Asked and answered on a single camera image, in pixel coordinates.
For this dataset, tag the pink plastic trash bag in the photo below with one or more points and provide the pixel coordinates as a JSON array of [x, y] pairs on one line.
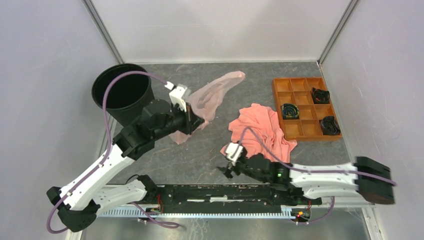
[[207, 99]]

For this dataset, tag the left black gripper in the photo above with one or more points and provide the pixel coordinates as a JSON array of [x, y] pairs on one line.
[[191, 119]]

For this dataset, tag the aluminium corner post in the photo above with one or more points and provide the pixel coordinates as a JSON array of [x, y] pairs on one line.
[[94, 14], [352, 4]]

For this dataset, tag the right aluminium corner post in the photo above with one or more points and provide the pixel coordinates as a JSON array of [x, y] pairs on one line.
[[352, 4]]

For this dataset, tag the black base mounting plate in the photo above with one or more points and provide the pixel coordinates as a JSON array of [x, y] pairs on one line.
[[224, 199]]

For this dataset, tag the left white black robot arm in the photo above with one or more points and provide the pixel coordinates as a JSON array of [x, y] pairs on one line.
[[81, 201]]

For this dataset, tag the black plastic trash bin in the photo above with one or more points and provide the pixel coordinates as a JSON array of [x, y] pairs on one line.
[[128, 96]]

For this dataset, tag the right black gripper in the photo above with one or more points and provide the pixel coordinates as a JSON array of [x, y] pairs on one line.
[[227, 172]]

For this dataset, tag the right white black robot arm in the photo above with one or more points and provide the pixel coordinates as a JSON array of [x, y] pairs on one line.
[[365, 177]]

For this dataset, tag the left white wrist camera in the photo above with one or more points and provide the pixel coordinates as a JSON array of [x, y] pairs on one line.
[[178, 94]]

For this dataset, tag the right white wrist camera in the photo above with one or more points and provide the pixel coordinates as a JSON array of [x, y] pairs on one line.
[[233, 152]]

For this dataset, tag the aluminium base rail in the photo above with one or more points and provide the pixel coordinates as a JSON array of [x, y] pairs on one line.
[[123, 201]]

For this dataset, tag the left aluminium corner post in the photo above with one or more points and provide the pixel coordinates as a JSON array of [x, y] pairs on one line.
[[94, 14]]

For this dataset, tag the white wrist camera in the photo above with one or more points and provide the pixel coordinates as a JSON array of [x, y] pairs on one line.
[[178, 94], [233, 152]]

